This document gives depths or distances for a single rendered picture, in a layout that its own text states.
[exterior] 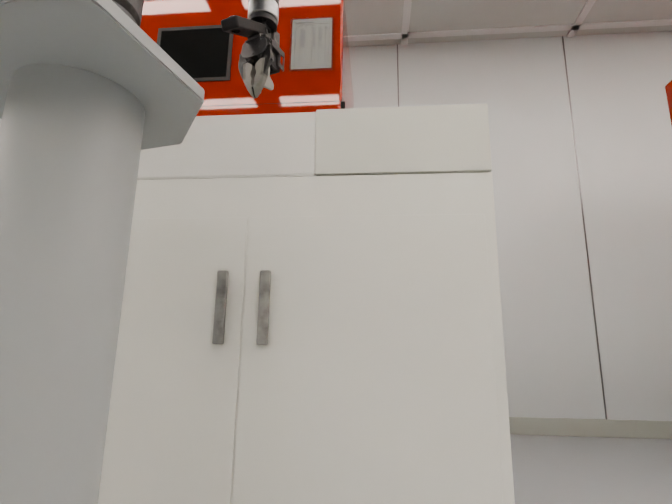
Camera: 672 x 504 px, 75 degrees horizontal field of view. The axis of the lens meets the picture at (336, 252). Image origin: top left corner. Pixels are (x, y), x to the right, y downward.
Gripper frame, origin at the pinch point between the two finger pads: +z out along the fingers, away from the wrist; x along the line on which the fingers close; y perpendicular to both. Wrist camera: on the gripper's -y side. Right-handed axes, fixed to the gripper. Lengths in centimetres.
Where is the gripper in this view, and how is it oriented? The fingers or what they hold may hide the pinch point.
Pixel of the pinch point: (253, 90)
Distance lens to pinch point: 110.5
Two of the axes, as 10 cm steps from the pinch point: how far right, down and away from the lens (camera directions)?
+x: -9.1, 0.8, 4.2
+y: 4.2, 2.0, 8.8
